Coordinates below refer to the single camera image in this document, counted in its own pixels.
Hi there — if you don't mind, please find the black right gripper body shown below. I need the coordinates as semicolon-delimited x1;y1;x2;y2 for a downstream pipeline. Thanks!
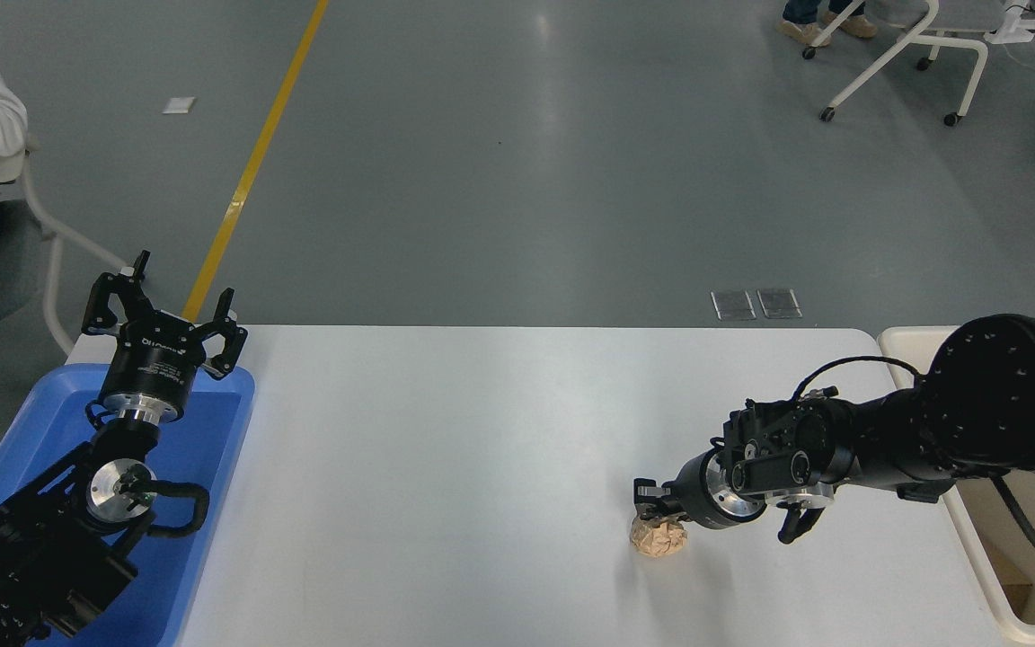
668;452;739;531

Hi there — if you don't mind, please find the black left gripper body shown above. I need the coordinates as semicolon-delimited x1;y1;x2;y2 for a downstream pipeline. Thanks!
101;312;210;412

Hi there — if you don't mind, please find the tan paper ball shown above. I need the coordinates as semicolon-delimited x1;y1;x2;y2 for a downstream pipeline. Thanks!
630;514;689;558

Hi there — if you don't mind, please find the blue plastic tray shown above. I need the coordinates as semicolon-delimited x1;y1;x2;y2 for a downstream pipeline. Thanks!
0;362;256;647

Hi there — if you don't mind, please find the yellow floor tape line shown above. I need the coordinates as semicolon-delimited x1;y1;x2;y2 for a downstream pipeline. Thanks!
181;0;332;323

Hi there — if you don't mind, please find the grey floor outlet plate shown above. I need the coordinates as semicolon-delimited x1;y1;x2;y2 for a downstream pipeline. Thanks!
756;288;803;320
712;290;757;322

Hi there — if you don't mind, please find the white wheeled chair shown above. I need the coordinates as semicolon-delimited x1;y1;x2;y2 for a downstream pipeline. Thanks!
801;0;990;127

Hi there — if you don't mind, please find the white stand foot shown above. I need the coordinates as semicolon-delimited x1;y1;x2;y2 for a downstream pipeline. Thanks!
985;0;1035;44

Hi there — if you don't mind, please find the white frame chair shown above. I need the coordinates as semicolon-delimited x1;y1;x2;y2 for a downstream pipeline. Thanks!
0;135;137;356

